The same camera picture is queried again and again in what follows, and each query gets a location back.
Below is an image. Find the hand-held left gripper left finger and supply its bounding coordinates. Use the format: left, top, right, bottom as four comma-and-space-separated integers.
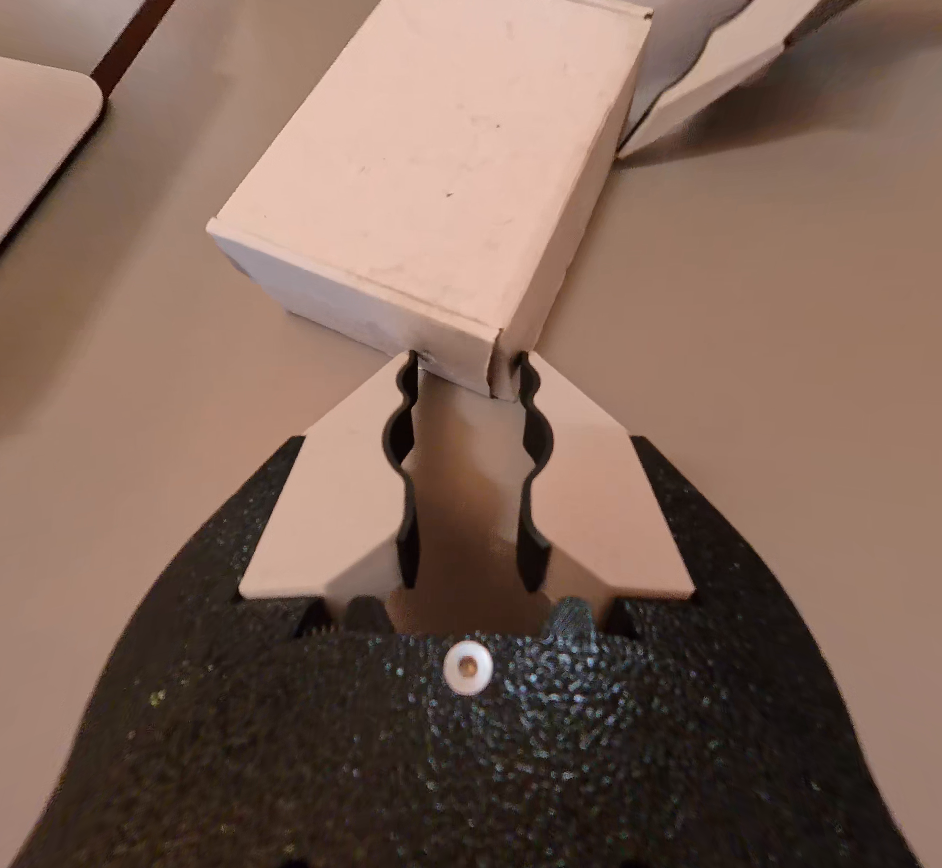
239, 352, 422, 612

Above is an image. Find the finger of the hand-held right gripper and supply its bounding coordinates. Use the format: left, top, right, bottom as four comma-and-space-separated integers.
617, 0, 942, 161

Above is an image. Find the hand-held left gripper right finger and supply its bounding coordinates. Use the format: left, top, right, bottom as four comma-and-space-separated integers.
515, 352, 696, 622

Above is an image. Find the white cardboard mailer box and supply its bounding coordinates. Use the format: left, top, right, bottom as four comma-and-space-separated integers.
206, 0, 654, 402

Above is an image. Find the grey desk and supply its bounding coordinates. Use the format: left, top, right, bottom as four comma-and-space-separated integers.
0, 0, 942, 868

